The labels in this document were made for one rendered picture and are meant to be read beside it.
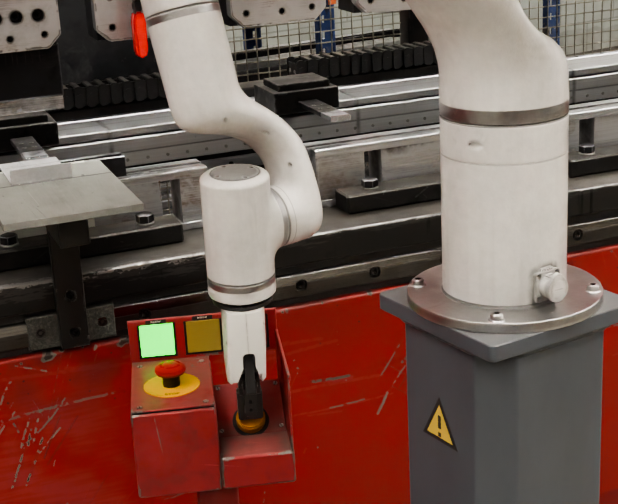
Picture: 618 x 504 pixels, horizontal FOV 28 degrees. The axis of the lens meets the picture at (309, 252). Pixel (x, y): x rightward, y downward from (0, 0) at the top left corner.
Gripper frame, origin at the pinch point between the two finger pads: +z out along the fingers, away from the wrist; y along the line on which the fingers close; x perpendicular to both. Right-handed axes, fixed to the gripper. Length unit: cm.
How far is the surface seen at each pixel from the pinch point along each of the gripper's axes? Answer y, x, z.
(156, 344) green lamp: -9.8, -11.4, -4.7
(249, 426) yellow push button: 0.6, -0.3, 3.2
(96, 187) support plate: -21.7, -17.7, -23.3
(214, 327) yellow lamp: -9.9, -3.5, -6.3
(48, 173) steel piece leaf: -27.3, -24.4, -23.9
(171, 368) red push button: -0.3, -9.6, -5.9
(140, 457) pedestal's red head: 6.1, -14.3, 2.6
